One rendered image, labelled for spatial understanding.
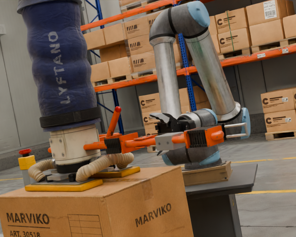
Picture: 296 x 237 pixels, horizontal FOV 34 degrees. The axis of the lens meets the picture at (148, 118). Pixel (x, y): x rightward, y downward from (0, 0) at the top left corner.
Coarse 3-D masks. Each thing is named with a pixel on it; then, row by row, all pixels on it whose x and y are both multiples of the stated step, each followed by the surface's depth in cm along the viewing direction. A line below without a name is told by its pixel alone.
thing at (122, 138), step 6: (108, 138) 166; (114, 138) 160; (120, 138) 160; (126, 138) 161; (132, 138) 163; (108, 144) 164; (114, 144) 162; (120, 144) 160; (108, 150) 163; (114, 150) 161; (120, 150) 160; (126, 150) 161; (132, 150) 163
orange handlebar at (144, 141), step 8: (104, 136) 198; (144, 136) 159; (152, 136) 157; (176, 136) 146; (216, 136) 136; (88, 144) 174; (96, 144) 170; (104, 144) 167; (128, 144) 159; (136, 144) 157; (144, 144) 154; (152, 144) 152
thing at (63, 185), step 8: (72, 176) 170; (32, 184) 183; (40, 184) 179; (48, 184) 176; (56, 184) 172; (64, 184) 169; (72, 184) 166; (80, 184) 164; (88, 184) 164; (96, 184) 166
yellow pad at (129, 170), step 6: (114, 168) 184; (126, 168) 180; (132, 168) 180; (138, 168) 181; (96, 174) 184; (102, 174) 182; (108, 174) 180; (114, 174) 177; (120, 174) 175; (126, 174) 177
